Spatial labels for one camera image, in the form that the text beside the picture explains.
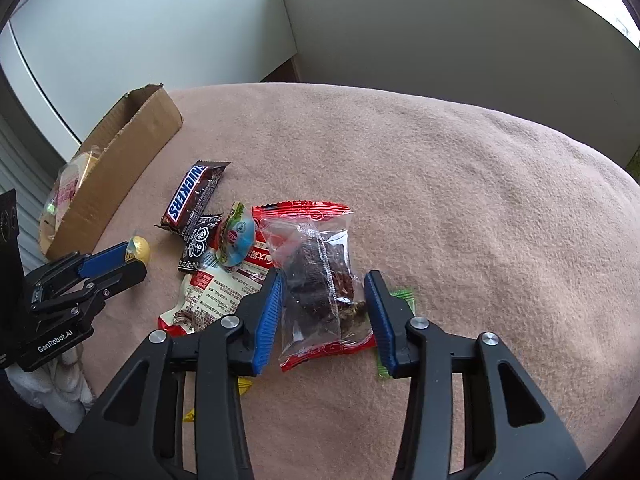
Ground jelly cup with colourful lid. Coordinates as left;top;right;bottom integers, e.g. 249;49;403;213
215;201;257;272

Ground brown chocolate bar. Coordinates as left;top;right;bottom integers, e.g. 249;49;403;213
154;160;232;236

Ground white cabinet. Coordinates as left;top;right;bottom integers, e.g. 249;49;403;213
0;0;298;146

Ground sliced bread packet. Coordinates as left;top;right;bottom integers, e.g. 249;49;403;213
39;150;101;256

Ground white shoe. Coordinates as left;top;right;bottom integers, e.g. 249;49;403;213
10;345;96;433

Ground clear packet of dark snack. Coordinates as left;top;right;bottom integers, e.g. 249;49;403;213
260;215;377;373

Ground red and white snack packet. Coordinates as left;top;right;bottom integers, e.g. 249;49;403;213
157;200;351;338

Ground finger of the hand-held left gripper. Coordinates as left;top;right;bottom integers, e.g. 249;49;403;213
34;241;132;291
81;259;149;312

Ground black patterned snack packet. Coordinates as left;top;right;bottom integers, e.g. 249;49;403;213
176;212;223;273

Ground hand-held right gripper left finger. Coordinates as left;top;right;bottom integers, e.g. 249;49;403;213
64;266;285;480

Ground small yellow jelly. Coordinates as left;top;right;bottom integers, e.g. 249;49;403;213
125;236;152;263

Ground green snack packet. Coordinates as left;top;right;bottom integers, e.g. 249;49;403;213
372;286;417;381

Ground yellow snack packet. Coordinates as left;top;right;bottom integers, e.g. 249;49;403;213
182;377;255;423

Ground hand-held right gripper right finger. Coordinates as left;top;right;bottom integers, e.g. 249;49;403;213
363;269;588;480

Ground brown cardboard box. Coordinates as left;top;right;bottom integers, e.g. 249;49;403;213
39;83;184;261

